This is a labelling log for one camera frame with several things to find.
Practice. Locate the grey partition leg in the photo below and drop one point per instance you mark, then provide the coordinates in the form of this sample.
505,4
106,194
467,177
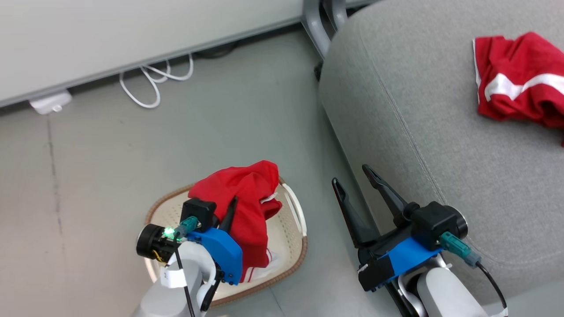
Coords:
337,11
316,26

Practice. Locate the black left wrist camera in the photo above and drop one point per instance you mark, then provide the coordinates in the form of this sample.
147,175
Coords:
198,211

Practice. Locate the white power adapter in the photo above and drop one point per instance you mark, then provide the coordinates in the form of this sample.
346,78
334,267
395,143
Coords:
50,102

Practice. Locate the beige plastic laundry basket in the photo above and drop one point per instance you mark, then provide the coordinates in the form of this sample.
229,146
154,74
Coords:
282,237

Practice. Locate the grey fabric sofa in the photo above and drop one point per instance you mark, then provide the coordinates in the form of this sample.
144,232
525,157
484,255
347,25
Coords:
418,110

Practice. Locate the red garment broad white stripes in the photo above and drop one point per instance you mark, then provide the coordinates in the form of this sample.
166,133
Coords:
520,79

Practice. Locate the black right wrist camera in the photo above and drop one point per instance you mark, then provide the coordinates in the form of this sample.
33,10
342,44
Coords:
434,222

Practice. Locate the plain red garment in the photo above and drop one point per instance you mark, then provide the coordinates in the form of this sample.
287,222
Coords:
246,198

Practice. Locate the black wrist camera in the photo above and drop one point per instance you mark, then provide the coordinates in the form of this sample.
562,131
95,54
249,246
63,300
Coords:
198,211
434,222

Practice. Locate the wide white partition panel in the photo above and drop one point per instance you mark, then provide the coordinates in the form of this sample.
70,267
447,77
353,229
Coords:
132,31

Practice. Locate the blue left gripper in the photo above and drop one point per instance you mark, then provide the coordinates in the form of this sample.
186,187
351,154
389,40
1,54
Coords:
224,257

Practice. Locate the white garment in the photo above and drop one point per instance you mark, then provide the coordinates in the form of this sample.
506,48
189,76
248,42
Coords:
274,260

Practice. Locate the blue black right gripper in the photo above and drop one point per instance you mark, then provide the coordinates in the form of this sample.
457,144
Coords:
396,262

